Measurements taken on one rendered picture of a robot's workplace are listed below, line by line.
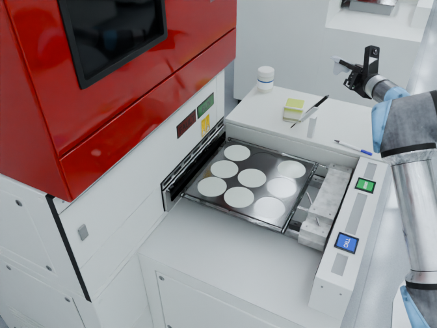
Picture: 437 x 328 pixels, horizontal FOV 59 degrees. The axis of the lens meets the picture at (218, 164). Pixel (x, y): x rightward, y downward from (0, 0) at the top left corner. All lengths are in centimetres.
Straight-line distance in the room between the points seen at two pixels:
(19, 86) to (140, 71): 30
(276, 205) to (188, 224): 30
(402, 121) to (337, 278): 41
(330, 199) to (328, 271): 36
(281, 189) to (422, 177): 53
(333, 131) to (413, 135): 63
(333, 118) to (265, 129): 28
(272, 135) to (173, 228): 52
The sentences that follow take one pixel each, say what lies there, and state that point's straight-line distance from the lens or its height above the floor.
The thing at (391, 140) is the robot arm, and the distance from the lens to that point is 94.
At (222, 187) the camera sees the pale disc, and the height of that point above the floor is 90.
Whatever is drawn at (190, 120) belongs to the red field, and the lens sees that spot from 130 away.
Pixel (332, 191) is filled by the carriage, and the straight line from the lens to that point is 140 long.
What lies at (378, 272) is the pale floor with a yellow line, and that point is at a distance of 236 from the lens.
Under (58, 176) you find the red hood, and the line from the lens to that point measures 83.
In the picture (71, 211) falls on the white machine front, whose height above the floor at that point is 116.
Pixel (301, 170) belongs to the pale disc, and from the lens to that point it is 142.
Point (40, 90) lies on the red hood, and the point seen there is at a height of 148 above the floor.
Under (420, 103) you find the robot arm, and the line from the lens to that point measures 96.
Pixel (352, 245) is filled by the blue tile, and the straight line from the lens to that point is 113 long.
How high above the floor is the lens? 179
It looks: 39 degrees down
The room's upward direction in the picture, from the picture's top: 1 degrees counter-clockwise
